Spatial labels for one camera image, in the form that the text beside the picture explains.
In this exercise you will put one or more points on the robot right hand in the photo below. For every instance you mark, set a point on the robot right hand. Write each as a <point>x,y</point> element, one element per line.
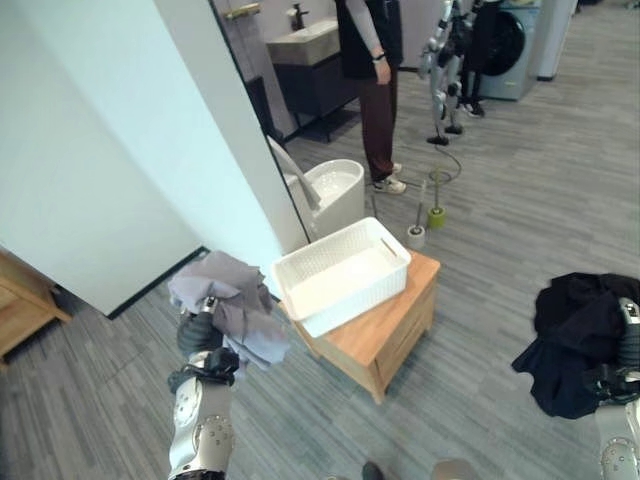
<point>629,327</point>

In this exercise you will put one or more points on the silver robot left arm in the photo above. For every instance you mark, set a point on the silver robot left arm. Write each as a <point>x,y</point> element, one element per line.
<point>201,417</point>

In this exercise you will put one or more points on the grey washbasin vanity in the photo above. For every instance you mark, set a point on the grey washbasin vanity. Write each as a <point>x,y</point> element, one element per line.
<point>310,65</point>

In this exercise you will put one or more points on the light blue washing machine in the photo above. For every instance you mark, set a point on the light blue washing machine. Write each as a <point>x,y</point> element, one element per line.
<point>510,50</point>

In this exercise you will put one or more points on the wooden bedside cabinet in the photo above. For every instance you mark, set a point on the wooden bedside cabinet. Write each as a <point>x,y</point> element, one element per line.
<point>385,330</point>

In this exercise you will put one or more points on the white toilet brush holder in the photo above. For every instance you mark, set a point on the white toilet brush holder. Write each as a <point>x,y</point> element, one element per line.
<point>416,231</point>

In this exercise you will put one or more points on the black faucet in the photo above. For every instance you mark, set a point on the black faucet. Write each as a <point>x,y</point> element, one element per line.
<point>298,15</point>

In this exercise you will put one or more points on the green toilet brush holder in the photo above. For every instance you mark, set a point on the green toilet brush holder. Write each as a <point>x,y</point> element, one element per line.
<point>436,210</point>

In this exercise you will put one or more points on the white toilet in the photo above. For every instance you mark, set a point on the white toilet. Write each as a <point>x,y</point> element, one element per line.
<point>330,192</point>

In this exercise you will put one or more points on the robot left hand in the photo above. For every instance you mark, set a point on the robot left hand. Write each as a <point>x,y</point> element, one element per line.
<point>196,334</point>

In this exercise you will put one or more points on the black garment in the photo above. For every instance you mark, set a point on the black garment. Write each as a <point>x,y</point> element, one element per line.
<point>570,340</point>

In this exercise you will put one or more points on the white plastic laundry basket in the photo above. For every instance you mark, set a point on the white plastic laundry basket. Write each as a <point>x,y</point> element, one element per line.
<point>345,272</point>

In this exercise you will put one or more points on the person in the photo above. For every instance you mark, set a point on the person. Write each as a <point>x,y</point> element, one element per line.
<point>372,75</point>

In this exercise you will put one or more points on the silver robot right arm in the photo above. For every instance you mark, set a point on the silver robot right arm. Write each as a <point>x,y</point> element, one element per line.
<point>617,425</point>

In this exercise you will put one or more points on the wooden furniture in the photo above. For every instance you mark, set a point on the wooden furniture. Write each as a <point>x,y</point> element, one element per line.
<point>25,310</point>

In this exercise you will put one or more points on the silver humanoid robot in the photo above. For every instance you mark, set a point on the silver humanoid robot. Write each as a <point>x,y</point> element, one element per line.
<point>447,60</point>

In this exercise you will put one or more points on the grey bed cloth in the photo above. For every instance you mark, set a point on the grey bed cloth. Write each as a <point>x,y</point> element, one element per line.
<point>235,305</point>

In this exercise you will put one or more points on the gold towel bar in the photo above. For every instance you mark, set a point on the gold towel bar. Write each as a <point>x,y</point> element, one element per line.
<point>242,11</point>

